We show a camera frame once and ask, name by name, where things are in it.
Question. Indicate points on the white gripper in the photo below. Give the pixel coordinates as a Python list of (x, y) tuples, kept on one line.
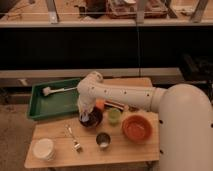
[(85, 108)]

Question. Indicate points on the light blue towel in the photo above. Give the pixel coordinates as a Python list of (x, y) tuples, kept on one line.
[(84, 117)]

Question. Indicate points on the purple bowl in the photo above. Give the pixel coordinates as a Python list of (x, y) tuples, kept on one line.
[(96, 117)]

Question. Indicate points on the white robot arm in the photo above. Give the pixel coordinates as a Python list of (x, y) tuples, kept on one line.
[(185, 112)]

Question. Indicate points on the orange bowl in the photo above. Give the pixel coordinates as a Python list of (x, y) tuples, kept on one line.
[(136, 128)]

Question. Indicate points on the orange small object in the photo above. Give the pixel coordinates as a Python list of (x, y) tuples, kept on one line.
[(100, 104)]

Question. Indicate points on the striped red cloth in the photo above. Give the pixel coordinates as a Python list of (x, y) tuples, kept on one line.
[(116, 105)]

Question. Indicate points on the green plastic tray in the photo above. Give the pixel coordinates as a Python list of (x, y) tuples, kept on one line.
[(54, 105)]

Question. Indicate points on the green cup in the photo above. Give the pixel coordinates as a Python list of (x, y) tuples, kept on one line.
[(114, 116)]

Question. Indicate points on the wooden table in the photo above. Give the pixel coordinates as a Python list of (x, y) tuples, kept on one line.
[(120, 150)]

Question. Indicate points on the small metal cup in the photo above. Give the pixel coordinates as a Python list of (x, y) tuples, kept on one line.
[(103, 140)]

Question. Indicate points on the white dish brush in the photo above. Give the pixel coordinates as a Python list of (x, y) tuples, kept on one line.
[(47, 90)]

